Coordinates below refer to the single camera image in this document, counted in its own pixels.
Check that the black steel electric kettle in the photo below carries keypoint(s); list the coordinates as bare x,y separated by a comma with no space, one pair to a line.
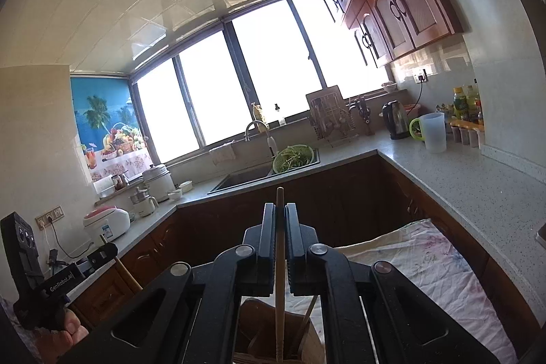
394,121

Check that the yellow-green drink bottle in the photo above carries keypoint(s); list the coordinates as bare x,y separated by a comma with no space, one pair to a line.
460,104

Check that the small black stand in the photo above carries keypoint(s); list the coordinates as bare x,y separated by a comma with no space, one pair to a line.
53,259

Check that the floral white cloth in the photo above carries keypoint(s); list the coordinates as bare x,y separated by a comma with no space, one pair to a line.
426,274

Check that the dark wooden base cabinets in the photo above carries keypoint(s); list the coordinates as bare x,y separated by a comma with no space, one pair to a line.
332,193

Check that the grey metal object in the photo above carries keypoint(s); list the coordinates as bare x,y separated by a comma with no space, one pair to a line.
541,234

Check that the wooden chopstick holder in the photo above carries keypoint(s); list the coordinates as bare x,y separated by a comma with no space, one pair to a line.
256,325

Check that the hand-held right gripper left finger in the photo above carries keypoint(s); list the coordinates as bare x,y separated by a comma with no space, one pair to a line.
270,261

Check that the large kitchen window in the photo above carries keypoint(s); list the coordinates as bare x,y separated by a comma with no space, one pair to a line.
213,91

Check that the person's left hand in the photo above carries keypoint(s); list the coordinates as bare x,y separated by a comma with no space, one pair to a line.
70,334

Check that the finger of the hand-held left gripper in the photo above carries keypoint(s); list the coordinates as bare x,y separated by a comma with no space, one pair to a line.
102,253

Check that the wooden cutting board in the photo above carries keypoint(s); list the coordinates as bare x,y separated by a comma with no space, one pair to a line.
324,93

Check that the white wall socket with plug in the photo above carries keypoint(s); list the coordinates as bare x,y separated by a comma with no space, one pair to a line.
420,75

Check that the small white electric kettle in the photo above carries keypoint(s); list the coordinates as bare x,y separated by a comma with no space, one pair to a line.
144,204

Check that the white plastic pitcher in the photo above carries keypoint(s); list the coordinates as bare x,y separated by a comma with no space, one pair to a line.
434,133

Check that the green colander with vegetables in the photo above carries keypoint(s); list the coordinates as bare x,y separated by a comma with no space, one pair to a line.
294,159

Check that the small white bowl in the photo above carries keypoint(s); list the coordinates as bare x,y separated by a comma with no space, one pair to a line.
175,194
186,187

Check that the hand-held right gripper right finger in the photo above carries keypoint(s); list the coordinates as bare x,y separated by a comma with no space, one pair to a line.
291,261

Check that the tropical fruit print blind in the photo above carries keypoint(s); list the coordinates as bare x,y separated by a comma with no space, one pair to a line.
102,116

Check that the clear pump bottle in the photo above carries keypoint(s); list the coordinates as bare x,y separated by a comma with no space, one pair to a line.
280,117

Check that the yellow bottle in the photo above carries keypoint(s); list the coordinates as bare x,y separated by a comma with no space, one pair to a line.
257,113

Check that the knife and scissors holder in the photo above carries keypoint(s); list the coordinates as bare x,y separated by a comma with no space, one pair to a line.
362,116

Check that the steel kitchen sink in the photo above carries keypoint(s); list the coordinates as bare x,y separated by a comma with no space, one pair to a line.
243,178

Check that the red-capped sauce bottle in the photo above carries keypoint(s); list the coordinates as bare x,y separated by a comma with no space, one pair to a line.
480,114

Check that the beige wall socket strip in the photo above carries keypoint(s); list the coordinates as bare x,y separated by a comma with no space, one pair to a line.
49,218

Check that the brown wooden chopstick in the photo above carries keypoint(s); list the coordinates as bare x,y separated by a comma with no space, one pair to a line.
126,274
308,319

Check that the pale green bottle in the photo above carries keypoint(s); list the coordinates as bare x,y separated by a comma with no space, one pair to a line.
472,101

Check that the white electric steamer pot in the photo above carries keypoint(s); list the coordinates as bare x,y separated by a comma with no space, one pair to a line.
158,182

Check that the chrome kitchen faucet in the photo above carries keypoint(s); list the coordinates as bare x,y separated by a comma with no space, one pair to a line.
251,126

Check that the bottles and spice jars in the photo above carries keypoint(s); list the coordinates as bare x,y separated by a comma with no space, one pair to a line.
467,133

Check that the green cup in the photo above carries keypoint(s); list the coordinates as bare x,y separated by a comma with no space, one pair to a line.
414,129

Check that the white dish cloth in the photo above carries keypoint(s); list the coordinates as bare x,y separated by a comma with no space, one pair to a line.
222,153

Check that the white pink rice cooker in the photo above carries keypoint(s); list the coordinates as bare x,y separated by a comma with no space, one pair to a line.
106,223

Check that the light wooden chopstick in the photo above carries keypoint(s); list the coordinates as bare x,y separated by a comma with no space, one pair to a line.
280,219

